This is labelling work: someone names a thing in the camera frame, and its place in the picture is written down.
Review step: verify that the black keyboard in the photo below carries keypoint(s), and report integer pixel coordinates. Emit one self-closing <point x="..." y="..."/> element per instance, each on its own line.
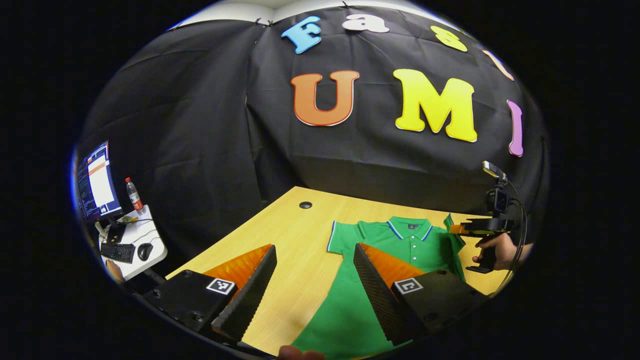
<point x="118" y="252"/>

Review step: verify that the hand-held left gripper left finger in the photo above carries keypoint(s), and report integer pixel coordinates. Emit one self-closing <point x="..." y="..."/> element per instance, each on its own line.
<point x="255" y="295"/>

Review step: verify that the green T-shirt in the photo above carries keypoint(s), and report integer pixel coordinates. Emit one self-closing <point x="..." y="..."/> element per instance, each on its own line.
<point x="340" y="310"/>

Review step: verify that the clear plastic bottle red cap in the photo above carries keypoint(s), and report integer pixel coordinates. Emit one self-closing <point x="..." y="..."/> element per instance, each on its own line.
<point x="134" y="197"/>

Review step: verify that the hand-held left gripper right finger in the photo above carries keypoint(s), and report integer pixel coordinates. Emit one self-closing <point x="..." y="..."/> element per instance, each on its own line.
<point x="377" y="295"/>

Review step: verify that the white side table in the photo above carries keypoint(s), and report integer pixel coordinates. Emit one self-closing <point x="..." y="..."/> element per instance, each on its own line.
<point x="150" y="235"/>

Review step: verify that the black backdrop cloth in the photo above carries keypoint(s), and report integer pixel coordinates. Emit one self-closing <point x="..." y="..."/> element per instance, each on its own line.
<point x="200" y="125"/>

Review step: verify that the black computer mouse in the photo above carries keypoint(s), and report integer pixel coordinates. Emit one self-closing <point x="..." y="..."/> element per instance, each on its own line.
<point x="144" y="251"/>

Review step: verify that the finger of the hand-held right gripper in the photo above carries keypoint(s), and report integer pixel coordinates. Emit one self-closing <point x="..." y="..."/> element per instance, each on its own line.
<point x="459" y="229"/>

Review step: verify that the computer monitor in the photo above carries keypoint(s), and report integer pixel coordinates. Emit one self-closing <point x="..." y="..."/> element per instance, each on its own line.
<point x="97" y="182"/>

